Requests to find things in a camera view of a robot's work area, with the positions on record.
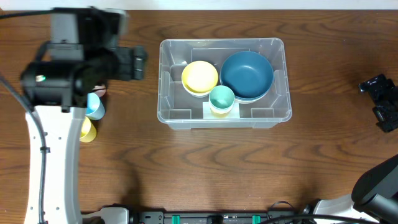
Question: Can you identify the yellow bowl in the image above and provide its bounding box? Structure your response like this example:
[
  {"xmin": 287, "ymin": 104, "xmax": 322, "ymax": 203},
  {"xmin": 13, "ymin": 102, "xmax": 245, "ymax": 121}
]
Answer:
[{"xmin": 182, "ymin": 61, "xmax": 218, "ymax": 93}]

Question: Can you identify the small white bowl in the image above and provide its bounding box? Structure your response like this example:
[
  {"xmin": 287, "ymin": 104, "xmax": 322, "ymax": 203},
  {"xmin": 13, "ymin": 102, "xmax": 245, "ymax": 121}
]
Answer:
[{"xmin": 182, "ymin": 82, "xmax": 194, "ymax": 92}]

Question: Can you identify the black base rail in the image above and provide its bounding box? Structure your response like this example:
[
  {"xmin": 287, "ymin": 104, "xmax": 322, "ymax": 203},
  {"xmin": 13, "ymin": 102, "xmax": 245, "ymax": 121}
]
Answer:
[{"xmin": 129, "ymin": 208, "xmax": 297, "ymax": 224}]

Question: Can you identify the light blue cup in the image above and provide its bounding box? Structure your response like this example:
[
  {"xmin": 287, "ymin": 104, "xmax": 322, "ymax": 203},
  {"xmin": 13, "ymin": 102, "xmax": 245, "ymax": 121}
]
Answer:
[{"xmin": 85, "ymin": 93, "xmax": 105, "ymax": 120}]

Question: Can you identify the large cream bowl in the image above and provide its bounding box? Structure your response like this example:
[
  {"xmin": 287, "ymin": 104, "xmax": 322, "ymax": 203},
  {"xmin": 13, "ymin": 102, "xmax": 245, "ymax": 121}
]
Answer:
[{"xmin": 235, "ymin": 94, "xmax": 265, "ymax": 104}]

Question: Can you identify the small grey bowl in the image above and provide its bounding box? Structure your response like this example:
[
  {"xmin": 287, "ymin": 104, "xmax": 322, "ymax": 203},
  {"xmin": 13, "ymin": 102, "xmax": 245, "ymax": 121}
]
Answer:
[{"xmin": 187, "ymin": 90, "xmax": 210, "ymax": 98}]

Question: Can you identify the cream white cup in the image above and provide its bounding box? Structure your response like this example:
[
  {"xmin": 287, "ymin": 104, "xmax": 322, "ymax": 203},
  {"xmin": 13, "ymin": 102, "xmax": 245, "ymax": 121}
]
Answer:
[{"xmin": 209, "ymin": 104, "xmax": 233, "ymax": 114}]

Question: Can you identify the clear plastic storage bin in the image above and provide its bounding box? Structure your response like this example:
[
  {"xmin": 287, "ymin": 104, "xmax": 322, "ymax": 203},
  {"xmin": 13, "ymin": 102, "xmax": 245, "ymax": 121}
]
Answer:
[{"xmin": 157, "ymin": 37, "xmax": 293, "ymax": 129}]

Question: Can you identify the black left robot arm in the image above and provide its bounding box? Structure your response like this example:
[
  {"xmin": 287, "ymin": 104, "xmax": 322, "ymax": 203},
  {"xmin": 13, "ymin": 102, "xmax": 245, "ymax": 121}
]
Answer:
[{"xmin": 21, "ymin": 7, "xmax": 147, "ymax": 223}]

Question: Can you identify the pink cup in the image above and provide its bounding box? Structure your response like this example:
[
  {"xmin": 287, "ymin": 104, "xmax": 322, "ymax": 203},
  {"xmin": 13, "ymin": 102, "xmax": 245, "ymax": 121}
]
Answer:
[{"xmin": 92, "ymin": 85, "xmax": 106, "ymax": 98}]

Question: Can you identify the dark blue bowl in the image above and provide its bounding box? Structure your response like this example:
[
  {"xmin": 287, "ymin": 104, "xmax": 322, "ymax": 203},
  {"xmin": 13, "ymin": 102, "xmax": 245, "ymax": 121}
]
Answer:
[
  {"xmin": 220, "ymin": 80, "xmax": 273, "ymax": 98},
  {"xmin": 220, "ymin": 51, "xmax": 274, "ymax": 82}
]

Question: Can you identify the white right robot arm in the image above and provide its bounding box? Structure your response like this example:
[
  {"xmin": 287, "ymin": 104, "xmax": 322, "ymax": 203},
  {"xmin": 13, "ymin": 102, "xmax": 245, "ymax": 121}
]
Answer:
[{"xmin": 307, "ymin": 74, "xmax": 397, "ymax": 223}]

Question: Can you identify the mint green cup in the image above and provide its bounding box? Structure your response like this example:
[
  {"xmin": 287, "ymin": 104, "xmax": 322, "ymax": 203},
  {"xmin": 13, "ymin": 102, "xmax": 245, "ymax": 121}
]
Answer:
[{"xmin": 209, "ymin": 85, "xmax": 235, "ymax": 111}]

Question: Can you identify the yellow cup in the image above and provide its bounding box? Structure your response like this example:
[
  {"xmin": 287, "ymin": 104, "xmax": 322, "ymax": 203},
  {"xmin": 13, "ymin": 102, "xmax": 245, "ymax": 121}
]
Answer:
[
  {"xmin": 80, "ymin": 117, "xmax": 97, "ymax": 142},
  {"xmin": 211, "ymin": 110, "xmax": 230, "ymax": 119}
]

